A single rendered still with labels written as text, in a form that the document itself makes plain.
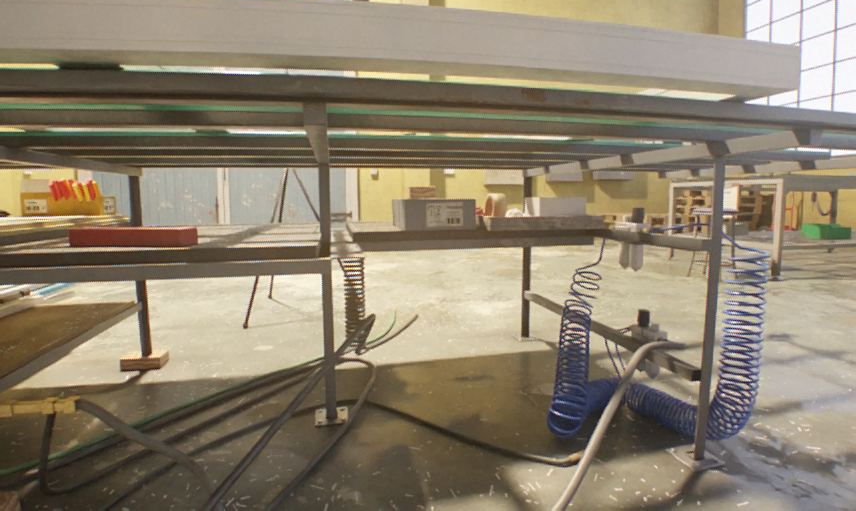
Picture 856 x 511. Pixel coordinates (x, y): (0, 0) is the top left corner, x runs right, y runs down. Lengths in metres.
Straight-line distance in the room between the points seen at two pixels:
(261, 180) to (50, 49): 6.54
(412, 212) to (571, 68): 0.81
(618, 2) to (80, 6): 9.14
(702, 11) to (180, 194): 9.87
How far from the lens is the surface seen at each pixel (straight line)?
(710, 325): 1.30
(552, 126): 0.99
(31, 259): 1.16
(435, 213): 1.38
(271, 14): 0.61
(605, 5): 9.32
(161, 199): 7.52
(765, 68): 0.89
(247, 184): 7.21
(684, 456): 1.43
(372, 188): 7.19
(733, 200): 4.90
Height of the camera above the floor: 0.69
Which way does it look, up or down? 6 degrees down
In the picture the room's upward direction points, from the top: straight up
